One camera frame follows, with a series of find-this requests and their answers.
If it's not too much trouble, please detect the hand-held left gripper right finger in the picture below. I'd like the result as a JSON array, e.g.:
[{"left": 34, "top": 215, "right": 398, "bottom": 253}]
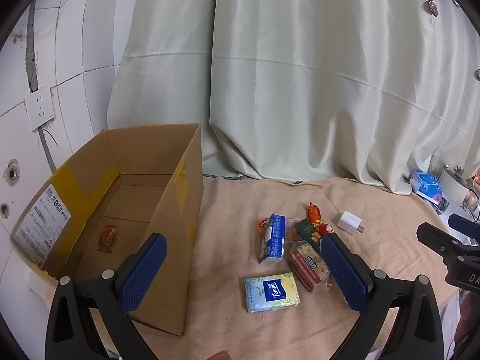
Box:
[{"left": 319, "top": 234, "right": 445, "bottom": 360}]

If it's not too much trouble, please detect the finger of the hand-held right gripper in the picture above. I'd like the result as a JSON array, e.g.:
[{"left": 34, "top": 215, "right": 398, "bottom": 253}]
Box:
[
  {"left": 417, "top": 222, "right": 474, "bottom": 259},
  {"left": 448, "top": 214, "right": 480, "bottom": 244}
]

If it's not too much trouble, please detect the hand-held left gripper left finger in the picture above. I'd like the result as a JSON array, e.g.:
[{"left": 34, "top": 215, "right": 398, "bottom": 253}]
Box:
[{"left": 45, "top": 232, "right": 167, "bottom": 360}]

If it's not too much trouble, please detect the rice cracker packet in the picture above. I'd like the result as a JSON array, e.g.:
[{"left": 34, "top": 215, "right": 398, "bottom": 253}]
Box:
[{"left": 288, "top": 242, "right": 332, "bottom": 293}]

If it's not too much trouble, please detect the white charger plug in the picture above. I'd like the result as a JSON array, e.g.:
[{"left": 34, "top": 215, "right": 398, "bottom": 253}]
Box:
[{"left": 336, "top": 212, "right": 364, "bottom": 238}]

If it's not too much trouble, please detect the brown cardboard box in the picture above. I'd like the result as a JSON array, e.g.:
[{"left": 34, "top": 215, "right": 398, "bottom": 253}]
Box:
[{"left": 9, "top": 123, "right": 205, "bottom": 336}]

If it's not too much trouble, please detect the dark green packet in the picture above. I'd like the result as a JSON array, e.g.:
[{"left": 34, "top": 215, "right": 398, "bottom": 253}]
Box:
[{"left": 292, "top": 218, "right": 323, "bottom": 250}]

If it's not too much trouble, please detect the orange candy packet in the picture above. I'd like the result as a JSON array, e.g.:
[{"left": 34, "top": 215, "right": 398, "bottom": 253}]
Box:
[{"left": 307, "top": 201, "right": 323, "bottom": 227}]

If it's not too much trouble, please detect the green pocket tissue pack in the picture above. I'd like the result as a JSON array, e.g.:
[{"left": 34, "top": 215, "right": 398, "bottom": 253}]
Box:
[{"left": 244, "top": 272, "right": 302, "bottom": 314}]

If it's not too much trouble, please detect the blue white tissue pack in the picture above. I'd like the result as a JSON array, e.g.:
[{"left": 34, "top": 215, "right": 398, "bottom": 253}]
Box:
[{"left": 259, "top": 214, "right": 287, "bottom": 269}]

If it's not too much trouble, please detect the white cup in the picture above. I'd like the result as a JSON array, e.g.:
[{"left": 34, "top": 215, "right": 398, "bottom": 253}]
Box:
[{"left": 437, "top": 165, "right": 469, "bottom": 203}]

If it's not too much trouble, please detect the blue flowered tissue packet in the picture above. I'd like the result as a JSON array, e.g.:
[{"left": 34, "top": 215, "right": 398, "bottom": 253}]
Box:
[{"left": 409, "top": 170, "right": 445, "bottom": 205}]

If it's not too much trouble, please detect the small red snack packet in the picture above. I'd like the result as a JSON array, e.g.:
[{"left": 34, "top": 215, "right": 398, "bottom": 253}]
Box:
[{"left": 97, "top": 224, "right": 119, "bottom": 252}]

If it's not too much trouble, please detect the clear glass jar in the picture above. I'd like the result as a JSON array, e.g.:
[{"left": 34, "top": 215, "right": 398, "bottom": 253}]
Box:
[{"left": 428, "top": 154, "right": 446, "bottom": 176}]

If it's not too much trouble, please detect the beige towel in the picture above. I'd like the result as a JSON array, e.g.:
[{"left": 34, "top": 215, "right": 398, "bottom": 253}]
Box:
[{"left": 41, "top": 174, "right": 462, "bottom": 360}]

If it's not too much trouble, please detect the pale green curtain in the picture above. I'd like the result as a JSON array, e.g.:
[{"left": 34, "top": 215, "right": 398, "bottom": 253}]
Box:
[{"left": 107, "top": 0, "right": 480, "bottom": 196}]

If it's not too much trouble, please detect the grey wall cable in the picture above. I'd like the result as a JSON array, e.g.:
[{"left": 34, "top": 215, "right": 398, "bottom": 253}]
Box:
[{"left": 37, "top": 127, "right": 59, "bottom": 171}]

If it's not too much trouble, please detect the white wall socket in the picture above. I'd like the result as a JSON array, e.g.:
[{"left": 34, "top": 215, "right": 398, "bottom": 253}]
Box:
[{"left": 24, "top": 85, "right": 56, "bottom": 132}]

